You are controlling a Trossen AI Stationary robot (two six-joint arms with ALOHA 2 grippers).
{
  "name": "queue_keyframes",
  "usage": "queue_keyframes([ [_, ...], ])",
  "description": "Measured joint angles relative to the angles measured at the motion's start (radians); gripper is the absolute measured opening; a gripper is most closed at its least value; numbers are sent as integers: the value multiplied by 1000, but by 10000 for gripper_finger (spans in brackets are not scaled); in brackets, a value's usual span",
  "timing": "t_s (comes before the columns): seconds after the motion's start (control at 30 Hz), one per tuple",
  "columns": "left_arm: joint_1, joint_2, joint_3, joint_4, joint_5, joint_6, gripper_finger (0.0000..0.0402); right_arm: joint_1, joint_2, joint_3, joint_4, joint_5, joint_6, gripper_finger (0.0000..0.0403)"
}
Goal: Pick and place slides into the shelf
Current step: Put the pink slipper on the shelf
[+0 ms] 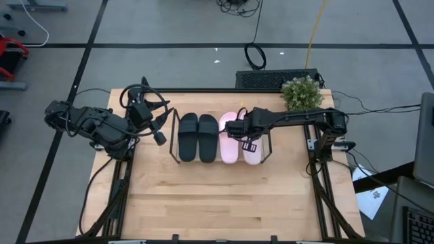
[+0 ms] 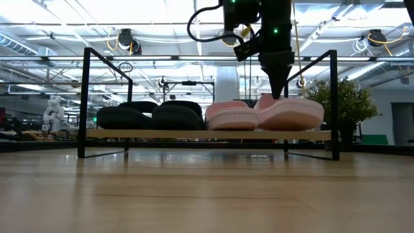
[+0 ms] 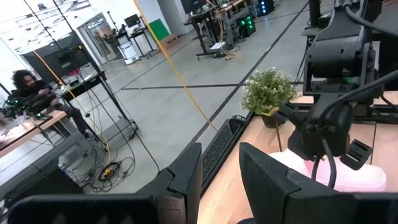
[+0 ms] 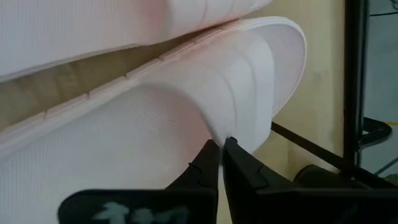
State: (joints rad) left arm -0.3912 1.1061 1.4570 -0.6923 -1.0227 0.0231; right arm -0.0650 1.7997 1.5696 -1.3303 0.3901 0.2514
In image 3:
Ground yellow thin cable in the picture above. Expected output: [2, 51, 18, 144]
[32, 49, 112, 166]

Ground black desk with monitor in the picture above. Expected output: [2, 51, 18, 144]
[105, 12, 158, 62]

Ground black desk monitor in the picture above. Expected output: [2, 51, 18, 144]
[180, 0, 208, 15]

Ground white equipment cabinet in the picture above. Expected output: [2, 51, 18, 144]
[117, 40, 141, 65]

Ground person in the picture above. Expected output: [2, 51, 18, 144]
[11, 68, 91, 139]

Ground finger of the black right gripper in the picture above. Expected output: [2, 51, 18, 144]
[340, 139, 373, 171]
[277, 102, 308, 129]

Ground yellow hanging cable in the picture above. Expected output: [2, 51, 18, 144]
[132, 0, 219, 134]

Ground floor cable tangle yellow plug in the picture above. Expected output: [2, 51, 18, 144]
[67, 136, 137, 194]

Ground pink slide sandal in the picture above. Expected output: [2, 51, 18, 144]
[269, 148, 387, 193]

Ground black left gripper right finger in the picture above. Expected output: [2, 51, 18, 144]
[239, 142, 354, 224]

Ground black standing desk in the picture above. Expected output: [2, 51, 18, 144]
[183, 0, 259, 60]

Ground black rolling stand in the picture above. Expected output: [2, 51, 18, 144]
[21, 0, 140, 144]

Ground green board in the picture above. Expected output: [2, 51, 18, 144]
[148, 17, 171, 42]

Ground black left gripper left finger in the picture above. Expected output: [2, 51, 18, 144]
[136, 142, 203, 224]

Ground wooden top desk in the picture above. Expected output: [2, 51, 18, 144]
[0, 109, 68, 158]

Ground computer tower green lights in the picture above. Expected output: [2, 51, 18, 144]
[236, 14, 257, 39]

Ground computer tower blue lights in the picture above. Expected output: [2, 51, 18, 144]
[257, 0, 276, 16]

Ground cardboard box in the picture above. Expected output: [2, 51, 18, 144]
[160, 33, 180, 50]

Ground black equipment green lights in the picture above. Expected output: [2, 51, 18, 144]
[0, 92, 57, 121]

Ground black monitor panel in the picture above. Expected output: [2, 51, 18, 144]
[21, 30, 91, 82]

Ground green potted plant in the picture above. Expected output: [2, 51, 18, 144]
[240, 67, 300, 129]

